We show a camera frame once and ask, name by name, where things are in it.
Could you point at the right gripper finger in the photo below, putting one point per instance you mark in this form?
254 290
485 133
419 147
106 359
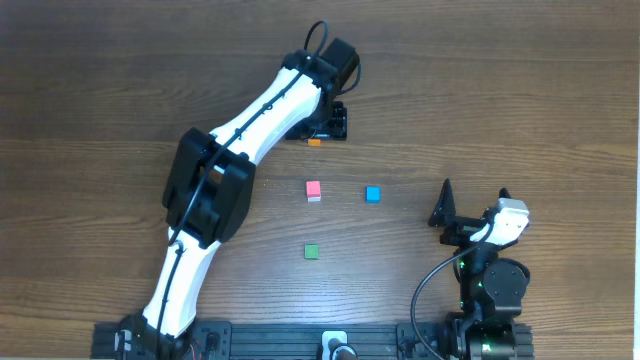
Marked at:
504 194
445 207

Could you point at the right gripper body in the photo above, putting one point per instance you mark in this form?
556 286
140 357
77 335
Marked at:
462 230

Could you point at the blue cube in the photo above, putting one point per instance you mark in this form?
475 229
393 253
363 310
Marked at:
372 194

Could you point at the green cube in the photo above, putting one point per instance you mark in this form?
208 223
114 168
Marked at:
311 251

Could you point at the orange cube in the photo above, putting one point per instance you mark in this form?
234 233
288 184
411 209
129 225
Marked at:
314 142

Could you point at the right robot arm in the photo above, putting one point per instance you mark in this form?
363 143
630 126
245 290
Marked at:
500 285

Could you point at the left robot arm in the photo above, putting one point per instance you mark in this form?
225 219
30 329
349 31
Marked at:
295 100

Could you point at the red cube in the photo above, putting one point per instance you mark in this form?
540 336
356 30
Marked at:
313 188

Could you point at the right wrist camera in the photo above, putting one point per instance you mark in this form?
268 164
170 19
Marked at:
507 220

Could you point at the mounting rail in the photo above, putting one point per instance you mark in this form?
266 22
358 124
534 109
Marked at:
280 342

